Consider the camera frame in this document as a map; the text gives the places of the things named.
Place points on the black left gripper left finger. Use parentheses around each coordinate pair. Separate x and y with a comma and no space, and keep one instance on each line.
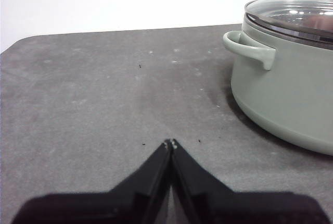
(130,203)

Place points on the glass lid with green knob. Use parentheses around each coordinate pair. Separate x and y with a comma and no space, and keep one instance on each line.
(291,5)

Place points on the sage green electric pot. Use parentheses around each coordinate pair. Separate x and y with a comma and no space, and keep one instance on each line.
(281,91)

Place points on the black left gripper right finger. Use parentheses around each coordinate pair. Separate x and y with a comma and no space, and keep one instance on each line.
(221,205)

